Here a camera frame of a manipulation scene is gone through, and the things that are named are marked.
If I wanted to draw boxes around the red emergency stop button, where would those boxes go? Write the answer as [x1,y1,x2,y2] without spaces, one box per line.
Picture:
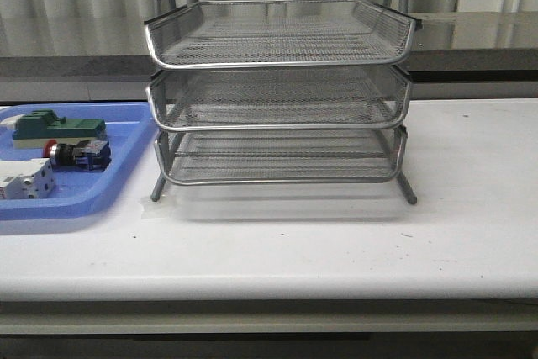
[42,140,112,171]

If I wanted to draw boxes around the silver mesh top tray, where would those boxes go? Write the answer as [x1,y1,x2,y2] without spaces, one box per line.
[144,0,422,70]

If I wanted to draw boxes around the blue plastic tray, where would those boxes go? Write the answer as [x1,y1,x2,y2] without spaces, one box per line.
[1,102,156,221]

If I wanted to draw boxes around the white circuit breaker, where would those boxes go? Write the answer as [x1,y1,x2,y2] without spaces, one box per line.
[1,158,55,200]

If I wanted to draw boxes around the grey metal rack frame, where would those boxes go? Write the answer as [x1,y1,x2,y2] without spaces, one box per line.
[150,0,419,205]

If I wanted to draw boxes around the green and beige switch block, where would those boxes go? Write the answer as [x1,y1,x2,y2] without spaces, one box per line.
[12,109,106,149]

